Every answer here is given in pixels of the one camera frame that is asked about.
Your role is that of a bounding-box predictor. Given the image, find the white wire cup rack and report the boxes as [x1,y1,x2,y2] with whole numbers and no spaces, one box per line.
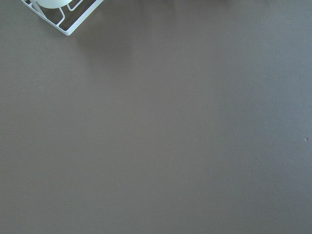
[22,0,103,36]

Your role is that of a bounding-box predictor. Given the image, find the white cup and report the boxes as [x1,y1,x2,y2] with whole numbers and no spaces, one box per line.
[36,0,72,9]

